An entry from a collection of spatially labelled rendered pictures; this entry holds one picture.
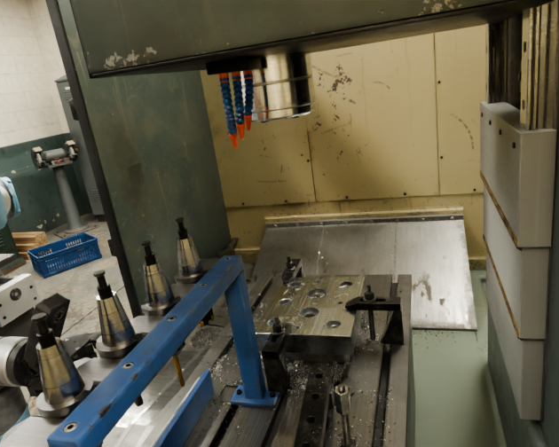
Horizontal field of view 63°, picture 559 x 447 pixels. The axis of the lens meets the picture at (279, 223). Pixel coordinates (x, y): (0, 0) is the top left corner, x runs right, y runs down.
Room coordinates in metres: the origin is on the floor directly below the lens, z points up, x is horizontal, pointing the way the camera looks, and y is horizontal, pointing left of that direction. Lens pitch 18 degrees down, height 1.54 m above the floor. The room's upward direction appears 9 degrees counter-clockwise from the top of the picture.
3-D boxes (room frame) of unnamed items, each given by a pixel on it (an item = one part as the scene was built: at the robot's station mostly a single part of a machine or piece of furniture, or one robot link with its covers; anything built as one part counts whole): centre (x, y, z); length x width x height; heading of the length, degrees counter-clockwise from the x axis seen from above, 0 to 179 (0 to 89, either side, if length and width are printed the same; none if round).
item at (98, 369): (0.51, 0.26, 1.21); 0.07 x 0.05 x 0.01; 71
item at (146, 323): (0.62, 0.23, 1.21); 0.07 x 0.05 x 0.01; 71
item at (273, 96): (1.00, -0.04, 1.52); 0.16 x 0.16 x 0.12
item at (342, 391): (0.64, -0.06, 0.96); 0.03 x 0.03 x 0.13
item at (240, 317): (0.81, 0.10, 1.05); 0.10 x 0.05 x 0.30; 71
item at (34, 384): (0.61, 0.37, 1.17); 0.12 x 0.08 x 0.09; 71
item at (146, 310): (0.67, 0.21, 1.21); 0.06 x 0.06 x 0.03
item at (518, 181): (0.85, -0.46, 1.16); 0.48 x 0.05 x 0.51; 161
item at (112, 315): (0.56, 0.25, 1.26); 0.04 x 0.04 x 0.07
